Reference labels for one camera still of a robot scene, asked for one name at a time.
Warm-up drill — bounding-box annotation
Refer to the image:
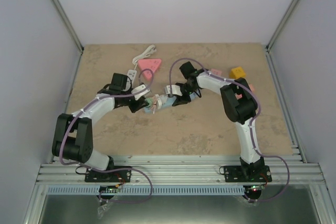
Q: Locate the light blue power strip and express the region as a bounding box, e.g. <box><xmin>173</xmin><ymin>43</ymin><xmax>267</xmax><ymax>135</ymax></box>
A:
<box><xmin>144</xmin><ymin>92</ymin><xmax>199</xmax><ymax>114</ymax></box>

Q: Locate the green plug adapter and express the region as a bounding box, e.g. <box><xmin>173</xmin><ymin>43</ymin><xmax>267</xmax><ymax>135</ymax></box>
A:
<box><xmin>146</xmin><ymin>97</ymin><xmax>156</xmax><ymax>110</ymax></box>

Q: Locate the white charger with ribbon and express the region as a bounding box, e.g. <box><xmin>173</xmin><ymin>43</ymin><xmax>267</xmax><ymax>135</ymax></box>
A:
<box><xmin>154</xmin><ymin>94</ymin><xmax>168</xmax><ymax>106</ymax></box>

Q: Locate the white power strip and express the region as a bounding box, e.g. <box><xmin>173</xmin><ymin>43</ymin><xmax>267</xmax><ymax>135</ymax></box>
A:
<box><xmin>126</xmin><ymin>70</ymin><xmax>137</xmax><ymax>90</ymax></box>

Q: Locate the pink cube socket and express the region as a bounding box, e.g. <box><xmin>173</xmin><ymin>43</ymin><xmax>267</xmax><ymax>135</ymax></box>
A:
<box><xmin>211</xmin><ymin>69</ymin><xmax>222</xmax><ymax>76</ymax></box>

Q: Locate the pink socket base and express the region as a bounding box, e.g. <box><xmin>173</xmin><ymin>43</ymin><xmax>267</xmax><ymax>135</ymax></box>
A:
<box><xmin>138</xmin><ymin>58</ymin><xmax>162</xmax><ymax>81</ymax></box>

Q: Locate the yellow cube socket adapter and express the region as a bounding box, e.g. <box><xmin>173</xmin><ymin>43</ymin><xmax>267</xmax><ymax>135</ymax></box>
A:
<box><xmin>229</xmin><ymin>67</ymin><xmax>246</xmax><ymax>79</ymax></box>

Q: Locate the white power cable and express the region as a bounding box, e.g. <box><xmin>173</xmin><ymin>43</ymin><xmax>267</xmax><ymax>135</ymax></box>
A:
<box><xmin>132</xmin><ymin>45</ymin><xmax>159</xmax><ymax>69</ymax></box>

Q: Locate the light pink plug adapter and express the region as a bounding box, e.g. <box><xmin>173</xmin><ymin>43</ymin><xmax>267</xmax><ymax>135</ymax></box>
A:
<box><xmin>249</xmin><ymin>84</ymin><xmax>255</xmax><ymax>92</ymax></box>

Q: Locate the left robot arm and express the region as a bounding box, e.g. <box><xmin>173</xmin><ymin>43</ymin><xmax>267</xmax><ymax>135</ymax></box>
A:
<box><xmin>52</xmin><ymin>73</ymin><xmax>153</xmax><ymax>182</ymax></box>

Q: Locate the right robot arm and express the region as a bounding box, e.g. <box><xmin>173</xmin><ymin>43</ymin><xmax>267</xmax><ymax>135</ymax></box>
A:
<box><xmin>165</xmin><ymin>61</ymin><xmax>265</xmax><ymax>182</ymax></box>

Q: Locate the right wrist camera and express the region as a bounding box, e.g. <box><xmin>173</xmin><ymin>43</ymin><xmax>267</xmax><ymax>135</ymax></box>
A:
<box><xmin>164</xmin><ymin>84</ymin><xmax>183</xmax><ymax>96</ymax></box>

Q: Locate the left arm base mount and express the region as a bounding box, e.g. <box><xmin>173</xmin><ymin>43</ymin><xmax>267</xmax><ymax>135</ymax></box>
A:
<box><xmin>85</xmin><ymin>166</ymin><xmax>131</xmax><ymax>183</ymax></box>

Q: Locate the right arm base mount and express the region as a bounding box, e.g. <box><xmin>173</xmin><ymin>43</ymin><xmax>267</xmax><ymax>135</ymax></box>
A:
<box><xmin>224</xmin><ymin>166</ymin><xmax>272</xmax><ymax>183</ymax></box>

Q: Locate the light blue cable duct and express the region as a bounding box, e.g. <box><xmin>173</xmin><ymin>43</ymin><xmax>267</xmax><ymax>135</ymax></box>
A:
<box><xmin>46</xmin><ymin>185</ymin><xmax>245</xmax><ymax>196</ymax></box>

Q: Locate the aluminium rail frame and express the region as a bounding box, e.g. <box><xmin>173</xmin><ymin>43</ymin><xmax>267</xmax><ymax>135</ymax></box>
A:
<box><xmin>36</xmin><ymin>155</ymin><xmax>325</xmax><ymax>185</ymax></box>

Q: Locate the left aluminium corner post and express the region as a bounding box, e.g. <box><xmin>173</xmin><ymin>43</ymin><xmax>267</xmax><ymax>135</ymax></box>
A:
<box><xmin>51</xmin><ymin>0</ymin><xmax>84</xmax><ymax>53</ymax></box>

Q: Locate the aluminium corner post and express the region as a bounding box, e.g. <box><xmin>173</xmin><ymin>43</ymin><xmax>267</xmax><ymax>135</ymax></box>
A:
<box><xmin>51</xmin><ymin>0</ymin><xmax>84</xmax><ymax>53</ymax></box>
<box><xmin>265</xmin><ymin>0</ymin><xmax>301</xmax><ymax>53</ymax></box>

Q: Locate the right aluminium corner post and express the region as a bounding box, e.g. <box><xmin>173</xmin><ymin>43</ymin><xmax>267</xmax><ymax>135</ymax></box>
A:
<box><xmin>265</xmin><ymin>0</ymin><xmax>301</xmax><ymax>53</ymax></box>

